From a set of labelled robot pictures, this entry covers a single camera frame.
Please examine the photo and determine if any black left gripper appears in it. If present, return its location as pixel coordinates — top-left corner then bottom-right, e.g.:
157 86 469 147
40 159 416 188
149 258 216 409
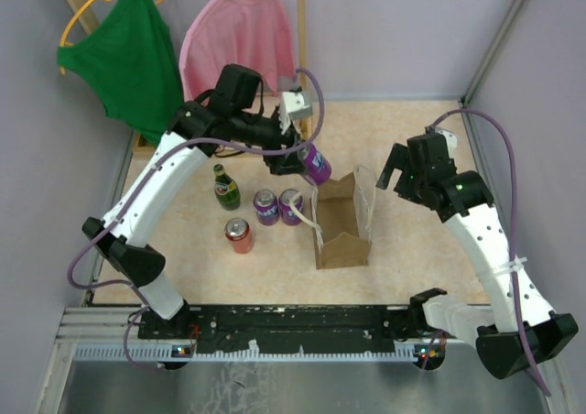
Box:
232 108 309 174

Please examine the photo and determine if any purple fanta can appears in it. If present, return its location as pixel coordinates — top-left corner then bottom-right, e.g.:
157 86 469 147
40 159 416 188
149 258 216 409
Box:
253 190 279 226
297 144 331 186
278 189 301 226

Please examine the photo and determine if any burlap canvas tote bag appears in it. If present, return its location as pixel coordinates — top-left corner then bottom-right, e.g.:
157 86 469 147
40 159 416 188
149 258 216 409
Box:
288 165 376 270

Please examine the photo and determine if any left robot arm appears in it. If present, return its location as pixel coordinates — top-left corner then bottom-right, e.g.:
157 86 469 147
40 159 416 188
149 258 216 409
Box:
82 64 311 338

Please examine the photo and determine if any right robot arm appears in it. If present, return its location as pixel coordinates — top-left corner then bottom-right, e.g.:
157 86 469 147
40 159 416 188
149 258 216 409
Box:
376 127 579 380

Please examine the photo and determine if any green Perrier glass bottle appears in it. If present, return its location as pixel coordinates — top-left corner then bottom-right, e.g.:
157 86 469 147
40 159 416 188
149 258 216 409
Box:
213 164 241 211

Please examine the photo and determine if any red Coca-Cola can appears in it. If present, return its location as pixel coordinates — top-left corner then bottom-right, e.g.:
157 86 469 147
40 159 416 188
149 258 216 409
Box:
224 218 254 254

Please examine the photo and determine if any pink shirt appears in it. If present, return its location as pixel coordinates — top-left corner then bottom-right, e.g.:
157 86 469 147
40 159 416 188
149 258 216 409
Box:
179 0 296 101

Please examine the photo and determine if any wooden clothes rack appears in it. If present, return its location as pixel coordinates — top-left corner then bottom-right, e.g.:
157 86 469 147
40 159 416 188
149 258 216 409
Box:
59 0 313 158

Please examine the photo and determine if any green tank top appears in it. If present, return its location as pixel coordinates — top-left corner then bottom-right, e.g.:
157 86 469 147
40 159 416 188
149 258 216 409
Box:
57 0 183 146

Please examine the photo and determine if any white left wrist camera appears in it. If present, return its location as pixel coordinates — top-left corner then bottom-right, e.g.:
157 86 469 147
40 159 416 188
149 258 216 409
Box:
277 91 313 135

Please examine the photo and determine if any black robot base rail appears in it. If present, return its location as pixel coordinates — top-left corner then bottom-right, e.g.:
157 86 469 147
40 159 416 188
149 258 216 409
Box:
138 304 435 354

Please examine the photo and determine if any white toothed cable strip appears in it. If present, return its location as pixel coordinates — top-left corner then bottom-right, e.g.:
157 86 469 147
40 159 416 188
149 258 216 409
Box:
72 343 440 364

